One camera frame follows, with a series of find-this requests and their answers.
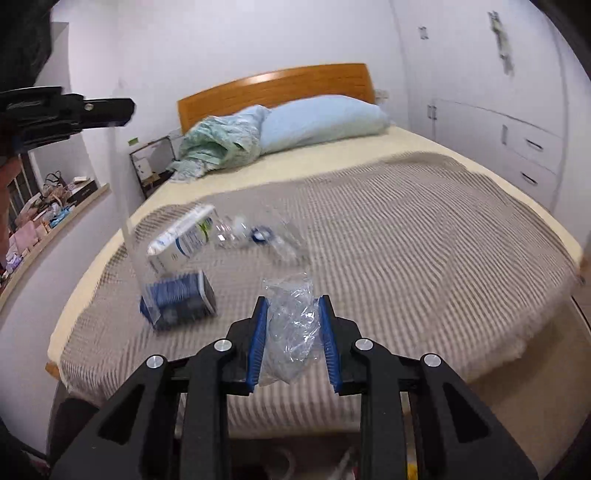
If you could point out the light blue pillow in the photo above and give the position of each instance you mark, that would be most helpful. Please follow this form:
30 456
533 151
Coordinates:
323 122

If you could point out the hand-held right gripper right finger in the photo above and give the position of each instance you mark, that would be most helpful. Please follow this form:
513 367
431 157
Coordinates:
328 341

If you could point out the blue snack packet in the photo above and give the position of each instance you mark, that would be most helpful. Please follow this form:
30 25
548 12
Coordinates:
180 300

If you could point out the clear plastic bottle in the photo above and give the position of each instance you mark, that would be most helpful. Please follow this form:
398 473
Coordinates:
258 235

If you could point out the pile of boxes and bags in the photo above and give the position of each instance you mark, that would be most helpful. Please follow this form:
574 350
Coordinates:
32 230

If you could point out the white wardrobe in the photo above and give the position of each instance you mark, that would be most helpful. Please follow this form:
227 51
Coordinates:
461 69

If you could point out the clear plastic container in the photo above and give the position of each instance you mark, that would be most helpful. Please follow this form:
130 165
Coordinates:
131 258

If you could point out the white milk carton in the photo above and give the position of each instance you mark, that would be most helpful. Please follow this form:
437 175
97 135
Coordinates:
180 240

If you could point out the window sill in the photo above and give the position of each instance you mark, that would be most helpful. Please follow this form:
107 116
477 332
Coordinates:
69 217

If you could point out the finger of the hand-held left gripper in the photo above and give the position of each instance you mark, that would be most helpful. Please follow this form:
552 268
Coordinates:
108 111

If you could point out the green patterned quilt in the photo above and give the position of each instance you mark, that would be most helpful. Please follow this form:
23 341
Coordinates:
217 143

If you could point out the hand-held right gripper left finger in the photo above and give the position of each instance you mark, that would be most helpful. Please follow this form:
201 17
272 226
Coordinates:
258 341

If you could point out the clear plastic bag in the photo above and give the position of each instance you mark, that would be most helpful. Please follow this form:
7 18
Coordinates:
291 332

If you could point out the wooden bed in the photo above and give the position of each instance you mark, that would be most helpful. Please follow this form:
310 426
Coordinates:
415 147

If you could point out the black bedside rack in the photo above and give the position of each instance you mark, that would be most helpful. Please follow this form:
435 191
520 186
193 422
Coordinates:
147 170

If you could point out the black box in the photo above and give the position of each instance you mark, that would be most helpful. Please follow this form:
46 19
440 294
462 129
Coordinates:
83 191

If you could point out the brown checked blanket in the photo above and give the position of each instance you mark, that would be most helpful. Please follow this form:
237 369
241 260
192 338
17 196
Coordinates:
415 254

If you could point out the green cloth on wardrobe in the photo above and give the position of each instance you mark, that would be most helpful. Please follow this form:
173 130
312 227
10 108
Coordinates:
502 41

